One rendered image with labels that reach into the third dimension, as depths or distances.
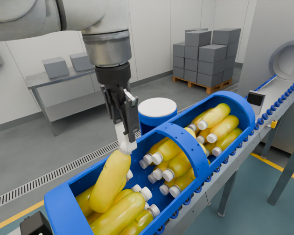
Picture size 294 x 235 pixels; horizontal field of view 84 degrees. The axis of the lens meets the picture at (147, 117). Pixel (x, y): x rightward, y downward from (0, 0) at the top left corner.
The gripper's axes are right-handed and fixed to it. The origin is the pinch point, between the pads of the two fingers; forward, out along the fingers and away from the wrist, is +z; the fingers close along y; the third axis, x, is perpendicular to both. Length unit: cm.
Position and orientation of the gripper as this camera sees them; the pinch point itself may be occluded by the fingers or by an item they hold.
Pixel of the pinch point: (126, 136)
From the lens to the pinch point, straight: 46.3
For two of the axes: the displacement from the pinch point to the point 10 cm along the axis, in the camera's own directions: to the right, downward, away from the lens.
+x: -7.7, 4.0, -5.1
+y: -6.4, -3.6, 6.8
